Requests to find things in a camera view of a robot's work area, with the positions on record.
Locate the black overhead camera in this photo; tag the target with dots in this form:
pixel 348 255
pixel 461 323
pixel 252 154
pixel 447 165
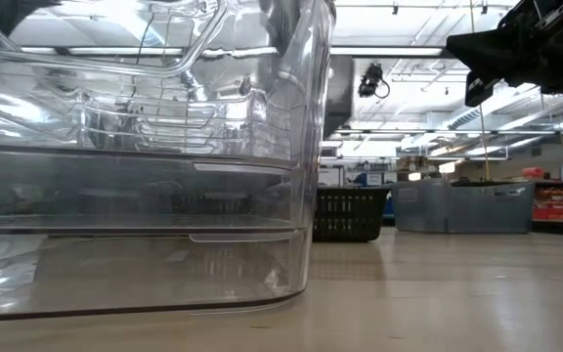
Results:
pixel 372 80

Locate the white overhead light bar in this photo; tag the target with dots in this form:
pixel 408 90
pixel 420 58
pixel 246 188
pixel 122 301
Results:
pixel 389 51

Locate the red goods shelf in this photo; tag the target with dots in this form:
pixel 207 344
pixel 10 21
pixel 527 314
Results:
pixel 562 203

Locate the dark hanging panel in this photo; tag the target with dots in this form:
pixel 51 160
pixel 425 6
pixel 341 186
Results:
pixel 338 93

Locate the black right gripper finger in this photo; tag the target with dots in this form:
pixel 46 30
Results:
pixel 487 54

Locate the clear plastic storage bin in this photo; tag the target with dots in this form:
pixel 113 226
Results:
pixel 115 274
pixel 457 210
pixel 115 195

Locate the red bag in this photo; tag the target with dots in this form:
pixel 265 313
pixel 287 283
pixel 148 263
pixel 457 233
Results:
pixel 533 172

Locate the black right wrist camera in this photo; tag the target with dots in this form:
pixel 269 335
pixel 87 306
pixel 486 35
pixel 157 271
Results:
pixel 478 92

